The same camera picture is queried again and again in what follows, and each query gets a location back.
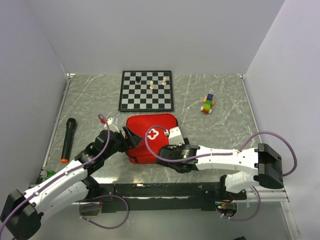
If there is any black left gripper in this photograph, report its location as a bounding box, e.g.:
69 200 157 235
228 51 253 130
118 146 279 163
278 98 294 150
103 125 143 159

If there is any red black medicine case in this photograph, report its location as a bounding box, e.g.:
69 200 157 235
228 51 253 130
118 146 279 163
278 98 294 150
126 113 178 164

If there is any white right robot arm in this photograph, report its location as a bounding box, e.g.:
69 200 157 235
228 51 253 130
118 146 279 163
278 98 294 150
156 143 284 200

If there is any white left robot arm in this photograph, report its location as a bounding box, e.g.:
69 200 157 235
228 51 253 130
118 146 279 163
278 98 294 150
0 126 143 240

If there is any black white chessboard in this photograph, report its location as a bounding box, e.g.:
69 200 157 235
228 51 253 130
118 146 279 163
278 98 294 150
118 70 174 112

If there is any cream chess pawn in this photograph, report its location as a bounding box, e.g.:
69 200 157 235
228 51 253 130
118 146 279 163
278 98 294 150
149 81 154 90

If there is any colourful toy block car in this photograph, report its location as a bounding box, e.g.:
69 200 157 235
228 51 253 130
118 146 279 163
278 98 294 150
200 93 215 114

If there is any cream chess queen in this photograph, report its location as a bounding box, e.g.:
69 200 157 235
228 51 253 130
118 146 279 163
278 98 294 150
162 76 167 86

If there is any green clip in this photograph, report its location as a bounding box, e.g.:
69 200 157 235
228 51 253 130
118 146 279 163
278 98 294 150
44 170 56 180

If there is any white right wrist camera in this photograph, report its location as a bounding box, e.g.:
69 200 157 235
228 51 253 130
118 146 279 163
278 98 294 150
164 126 185 146

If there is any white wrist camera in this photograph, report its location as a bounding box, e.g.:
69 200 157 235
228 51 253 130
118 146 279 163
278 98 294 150
99 116 120 133
164 126 185 146

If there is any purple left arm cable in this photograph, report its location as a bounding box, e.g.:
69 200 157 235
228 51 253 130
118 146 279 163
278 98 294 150
0 113 111 240

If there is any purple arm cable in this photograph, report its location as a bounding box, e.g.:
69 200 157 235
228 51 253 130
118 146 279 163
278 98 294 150
144 124 298 178
0 113 111 240

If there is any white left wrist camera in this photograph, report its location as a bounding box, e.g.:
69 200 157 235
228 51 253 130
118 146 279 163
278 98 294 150
99 116 120 133

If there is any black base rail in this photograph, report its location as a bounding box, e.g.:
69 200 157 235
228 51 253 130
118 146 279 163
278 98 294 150
95 182 239 211

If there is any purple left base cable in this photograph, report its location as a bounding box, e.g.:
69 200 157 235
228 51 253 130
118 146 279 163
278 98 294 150
78 194 130 230

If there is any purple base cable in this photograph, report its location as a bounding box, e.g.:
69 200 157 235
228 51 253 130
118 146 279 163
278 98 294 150
78 194 130 230
216 186 262 222

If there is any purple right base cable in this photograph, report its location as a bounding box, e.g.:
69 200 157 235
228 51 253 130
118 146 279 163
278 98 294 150
216 186 262 222

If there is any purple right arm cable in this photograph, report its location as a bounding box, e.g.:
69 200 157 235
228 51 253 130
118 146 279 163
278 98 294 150
144 124 298 178

